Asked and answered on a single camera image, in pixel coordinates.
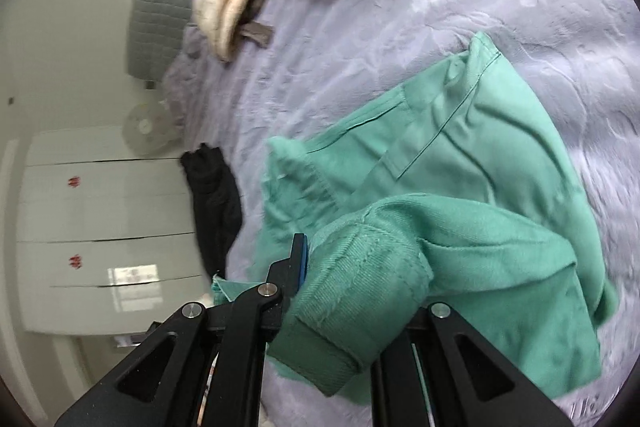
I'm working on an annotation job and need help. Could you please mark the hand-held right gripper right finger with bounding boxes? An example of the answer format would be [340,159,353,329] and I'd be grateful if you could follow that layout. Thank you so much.
[370,301,577,427]

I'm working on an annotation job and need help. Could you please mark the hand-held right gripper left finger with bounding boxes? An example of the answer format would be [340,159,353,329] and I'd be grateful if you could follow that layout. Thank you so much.
[54,233,310,427]

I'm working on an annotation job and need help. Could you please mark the green work jacket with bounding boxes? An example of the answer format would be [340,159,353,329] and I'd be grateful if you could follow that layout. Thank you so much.
[210,31,621,408]

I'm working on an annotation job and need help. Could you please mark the black garment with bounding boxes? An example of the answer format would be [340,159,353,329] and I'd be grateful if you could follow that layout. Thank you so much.
[179,143,245,275]

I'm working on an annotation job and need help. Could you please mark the white wardrobe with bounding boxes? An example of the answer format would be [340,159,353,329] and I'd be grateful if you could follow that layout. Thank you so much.
[12,127,213,338]

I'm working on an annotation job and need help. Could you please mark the white fan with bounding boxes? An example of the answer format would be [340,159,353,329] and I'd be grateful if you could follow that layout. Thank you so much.
[122,102,180,158]

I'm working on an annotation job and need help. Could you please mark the purple bed blanket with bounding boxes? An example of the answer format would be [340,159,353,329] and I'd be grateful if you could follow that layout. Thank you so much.
[160,0,640,427]

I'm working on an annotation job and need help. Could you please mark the brown cloth strap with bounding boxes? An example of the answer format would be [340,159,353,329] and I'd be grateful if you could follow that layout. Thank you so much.
[239,20,274,48]

